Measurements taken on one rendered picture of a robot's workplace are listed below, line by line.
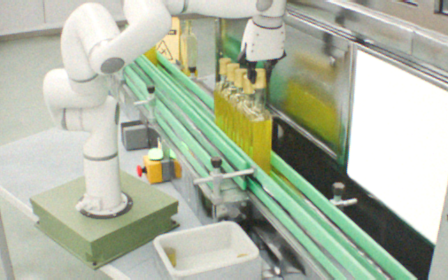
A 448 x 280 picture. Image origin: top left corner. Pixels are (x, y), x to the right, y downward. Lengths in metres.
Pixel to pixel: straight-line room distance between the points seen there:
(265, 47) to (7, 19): 6.05
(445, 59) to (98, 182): 0.91
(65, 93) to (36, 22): 5.99
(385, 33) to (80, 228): 0.89
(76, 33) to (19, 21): 6.07
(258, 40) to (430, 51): 0.47
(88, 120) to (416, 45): 0.80
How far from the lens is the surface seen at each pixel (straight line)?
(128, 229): 1.55
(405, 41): 1.20
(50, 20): 7.38
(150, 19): 1.17
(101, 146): 1.50
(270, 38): 1.44
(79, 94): 1.38
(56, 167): 2.08
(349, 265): 1.20
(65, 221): 1.57
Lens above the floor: 1.64
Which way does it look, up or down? 24 degrees down
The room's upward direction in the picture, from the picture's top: straight up
